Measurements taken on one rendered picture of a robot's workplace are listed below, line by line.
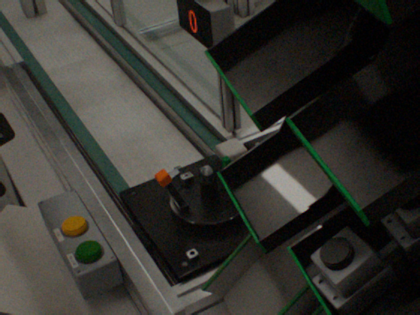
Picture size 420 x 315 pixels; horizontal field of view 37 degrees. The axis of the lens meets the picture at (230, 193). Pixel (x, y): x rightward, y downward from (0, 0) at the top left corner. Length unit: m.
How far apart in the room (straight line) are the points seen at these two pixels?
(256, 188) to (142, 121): 0.69
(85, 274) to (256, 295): 0.30
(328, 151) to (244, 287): 0.38
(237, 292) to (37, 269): 0.44
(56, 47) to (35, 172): 0.46
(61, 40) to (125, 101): 0.39
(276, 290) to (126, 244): 0.32
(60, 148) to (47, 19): 0.71
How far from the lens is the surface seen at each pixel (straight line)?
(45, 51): 1.76
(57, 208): 1.14
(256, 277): 0.86
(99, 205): 1.14
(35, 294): 1.15
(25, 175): 1.42
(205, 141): 1.25
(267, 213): 0.71
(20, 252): 1.24
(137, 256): 1.02
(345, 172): 0.52
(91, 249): 1.03
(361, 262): 0.57
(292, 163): 0.74
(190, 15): 1.12
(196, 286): 0.96
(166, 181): 0.98
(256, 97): 0.61
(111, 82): 1.55
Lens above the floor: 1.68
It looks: 41 degrees down
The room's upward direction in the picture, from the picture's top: 5 degrees counter-clockwise
